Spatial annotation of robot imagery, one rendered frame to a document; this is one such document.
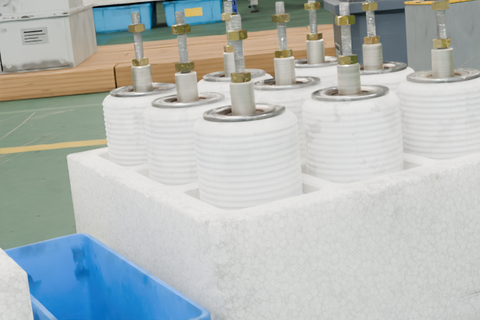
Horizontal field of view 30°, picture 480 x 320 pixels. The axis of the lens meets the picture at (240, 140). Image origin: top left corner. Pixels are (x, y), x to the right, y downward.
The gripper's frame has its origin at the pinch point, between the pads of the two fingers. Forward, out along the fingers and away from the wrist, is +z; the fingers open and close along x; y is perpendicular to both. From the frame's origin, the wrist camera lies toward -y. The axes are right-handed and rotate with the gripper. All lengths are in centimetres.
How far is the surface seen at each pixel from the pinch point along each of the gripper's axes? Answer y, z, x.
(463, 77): 4.7, 9.0, 0.2
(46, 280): -7, 26, -42
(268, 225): 14.8, 17.5, -24.0
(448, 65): 2.1, 8.0, -0.1
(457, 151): 5.6, 16.1, -1.4
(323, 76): -17.3, 10.4, -6.6
